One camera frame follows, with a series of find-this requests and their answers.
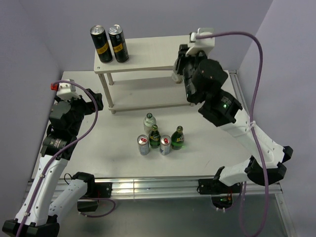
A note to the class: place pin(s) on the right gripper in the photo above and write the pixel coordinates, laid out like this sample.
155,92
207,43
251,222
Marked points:
181,56

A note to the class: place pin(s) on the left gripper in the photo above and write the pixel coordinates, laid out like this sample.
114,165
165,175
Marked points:
89,105

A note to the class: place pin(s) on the clear bottle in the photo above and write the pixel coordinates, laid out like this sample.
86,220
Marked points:
149,120
175,77

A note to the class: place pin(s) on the silver can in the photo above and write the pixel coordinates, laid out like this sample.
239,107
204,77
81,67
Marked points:
143,144
165,144

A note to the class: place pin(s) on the green bottle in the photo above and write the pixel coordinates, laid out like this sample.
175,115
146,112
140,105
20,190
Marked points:
154,137
177,138

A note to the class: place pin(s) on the clear bottle front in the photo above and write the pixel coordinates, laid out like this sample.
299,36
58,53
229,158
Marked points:
175,77

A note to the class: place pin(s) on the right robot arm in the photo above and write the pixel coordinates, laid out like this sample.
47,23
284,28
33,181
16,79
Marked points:
203,79

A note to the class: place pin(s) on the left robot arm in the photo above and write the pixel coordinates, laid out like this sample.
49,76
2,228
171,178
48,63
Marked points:
40,216

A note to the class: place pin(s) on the white two-tier shelf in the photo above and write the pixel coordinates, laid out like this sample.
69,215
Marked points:
144,81

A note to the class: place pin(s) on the black can right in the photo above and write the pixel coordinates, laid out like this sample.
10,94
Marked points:
119,46

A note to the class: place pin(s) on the black can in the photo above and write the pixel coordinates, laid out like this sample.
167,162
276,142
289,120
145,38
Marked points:
119,46
101,43

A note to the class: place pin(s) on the black can left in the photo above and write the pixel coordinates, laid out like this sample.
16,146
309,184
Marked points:
101,43

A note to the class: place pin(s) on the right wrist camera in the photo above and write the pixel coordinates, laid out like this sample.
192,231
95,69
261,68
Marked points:
200,41

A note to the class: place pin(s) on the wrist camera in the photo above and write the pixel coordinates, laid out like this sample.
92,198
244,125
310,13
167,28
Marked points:
200,41
65,90

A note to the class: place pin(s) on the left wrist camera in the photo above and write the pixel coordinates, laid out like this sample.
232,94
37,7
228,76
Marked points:
65,90

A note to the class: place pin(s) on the aluminium side rail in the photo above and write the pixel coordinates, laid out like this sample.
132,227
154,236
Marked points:
240,96

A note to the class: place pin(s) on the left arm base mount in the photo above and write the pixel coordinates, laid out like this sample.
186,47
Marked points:
98,190

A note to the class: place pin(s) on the aluminium front rail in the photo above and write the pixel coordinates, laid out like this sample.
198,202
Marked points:
150,188

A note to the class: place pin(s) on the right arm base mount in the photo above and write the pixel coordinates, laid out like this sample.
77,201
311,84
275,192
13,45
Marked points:
221,194

